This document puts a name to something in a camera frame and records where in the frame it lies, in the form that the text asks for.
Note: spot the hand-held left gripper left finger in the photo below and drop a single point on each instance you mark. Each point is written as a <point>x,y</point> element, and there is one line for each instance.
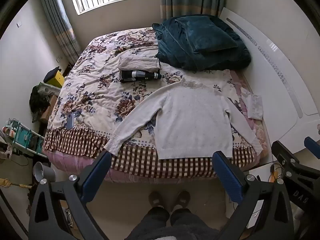
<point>96,177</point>

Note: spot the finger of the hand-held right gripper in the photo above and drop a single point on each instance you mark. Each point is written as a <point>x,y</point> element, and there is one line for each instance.
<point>312,146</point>
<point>287,160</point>

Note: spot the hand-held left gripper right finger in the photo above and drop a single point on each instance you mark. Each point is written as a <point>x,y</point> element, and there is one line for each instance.
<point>228,177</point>

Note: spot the white knit sweater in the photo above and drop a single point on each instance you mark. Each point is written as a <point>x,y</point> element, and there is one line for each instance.
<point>195,120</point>

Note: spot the bed with pink sheet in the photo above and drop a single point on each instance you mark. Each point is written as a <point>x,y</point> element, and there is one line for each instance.
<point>75,163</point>

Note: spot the grey cup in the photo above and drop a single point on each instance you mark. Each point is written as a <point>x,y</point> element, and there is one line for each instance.
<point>45,172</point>

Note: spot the brown slipper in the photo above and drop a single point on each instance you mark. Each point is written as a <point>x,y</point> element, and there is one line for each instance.
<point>181,200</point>
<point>156,200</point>

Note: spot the blue phone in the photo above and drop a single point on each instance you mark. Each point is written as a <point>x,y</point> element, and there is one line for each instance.
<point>70,121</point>

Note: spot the small white cloth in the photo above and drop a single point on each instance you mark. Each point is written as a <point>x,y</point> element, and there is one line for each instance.
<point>255,106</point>

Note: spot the person's legs in dark pants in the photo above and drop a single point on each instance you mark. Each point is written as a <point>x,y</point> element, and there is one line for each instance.
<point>170,225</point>

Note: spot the white headboard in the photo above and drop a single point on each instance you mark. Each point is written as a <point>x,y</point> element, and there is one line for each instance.
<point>275,80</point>

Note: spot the yellow wrapped stick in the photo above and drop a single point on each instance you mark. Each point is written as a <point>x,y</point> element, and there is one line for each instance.
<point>15,183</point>

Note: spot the cardboard box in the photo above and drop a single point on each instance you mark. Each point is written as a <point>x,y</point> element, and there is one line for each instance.
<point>48,110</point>

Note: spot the teal storage cart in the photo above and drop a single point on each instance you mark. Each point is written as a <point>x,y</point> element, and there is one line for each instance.
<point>22,137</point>

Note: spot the black cloth heap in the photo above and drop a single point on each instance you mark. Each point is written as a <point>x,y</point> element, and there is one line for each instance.
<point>37,101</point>

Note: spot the yellow box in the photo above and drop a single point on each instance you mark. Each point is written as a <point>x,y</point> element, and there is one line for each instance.
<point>57,80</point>

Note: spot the folded black striped garment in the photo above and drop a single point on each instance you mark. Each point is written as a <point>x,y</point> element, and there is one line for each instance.
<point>136,76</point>

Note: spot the black cap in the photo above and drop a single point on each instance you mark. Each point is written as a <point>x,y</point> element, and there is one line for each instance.
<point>50,75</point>

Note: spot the folded beige garment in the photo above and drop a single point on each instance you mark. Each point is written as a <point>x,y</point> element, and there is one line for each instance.
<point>137,63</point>

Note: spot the teal plush blanket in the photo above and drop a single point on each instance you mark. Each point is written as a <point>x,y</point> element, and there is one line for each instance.
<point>180,52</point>

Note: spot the teal plush pillow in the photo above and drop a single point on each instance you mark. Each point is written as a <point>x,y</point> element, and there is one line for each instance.
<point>205,33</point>

